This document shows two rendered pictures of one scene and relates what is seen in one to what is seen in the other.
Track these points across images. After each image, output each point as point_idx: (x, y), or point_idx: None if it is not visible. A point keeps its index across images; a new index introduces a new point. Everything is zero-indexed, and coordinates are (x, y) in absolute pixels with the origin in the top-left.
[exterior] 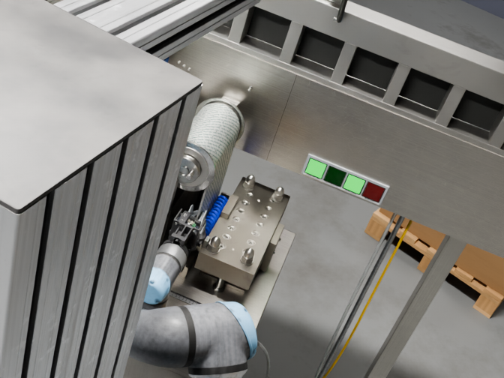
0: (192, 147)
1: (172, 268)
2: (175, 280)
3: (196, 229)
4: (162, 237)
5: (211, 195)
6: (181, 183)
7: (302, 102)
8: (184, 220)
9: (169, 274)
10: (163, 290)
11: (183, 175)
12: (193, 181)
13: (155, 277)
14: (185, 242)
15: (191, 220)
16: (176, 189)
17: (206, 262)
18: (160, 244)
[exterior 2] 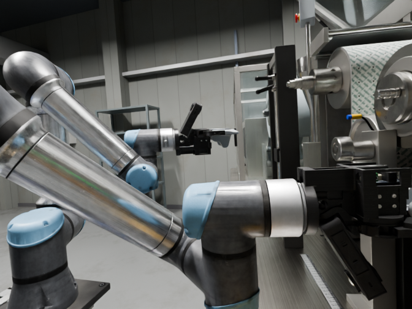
0: (401, 56)
1: (240, 190)
2: (241, 218)
3: (359, 170)
4: (401, 262)
5: None
6: (401, 135)
7: None
8: (356, 167)
9: (221, 192)
10: (186, 202)
11: (389, 110)
12: (402, 110)
13: (198, 184)
14: (319, 184)
15: (379, 174)
16: (395, 149)
17: None
18: (401, 279)
